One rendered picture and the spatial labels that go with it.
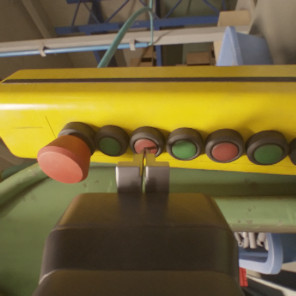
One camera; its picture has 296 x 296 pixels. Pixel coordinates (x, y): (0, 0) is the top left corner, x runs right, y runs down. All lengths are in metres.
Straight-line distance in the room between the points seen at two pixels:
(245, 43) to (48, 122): 0.53
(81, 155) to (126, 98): 0.05
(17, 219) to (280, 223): 0.23
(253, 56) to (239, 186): 0.44
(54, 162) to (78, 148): 0.02
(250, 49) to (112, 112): 0.50
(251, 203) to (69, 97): 0.17
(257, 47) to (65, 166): 0.56
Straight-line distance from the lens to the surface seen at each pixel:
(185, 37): 1.59
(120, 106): 0.16
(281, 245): 0.40
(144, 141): 0.16
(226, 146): 0.16
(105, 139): 0.17
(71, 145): 0.16
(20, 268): 0.24
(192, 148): 0.16
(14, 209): 0.25
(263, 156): 0.17
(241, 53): 0.60
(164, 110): 0.16
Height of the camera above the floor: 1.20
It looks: 6 degrees up
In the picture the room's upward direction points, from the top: 91 degrees counter-clockwise
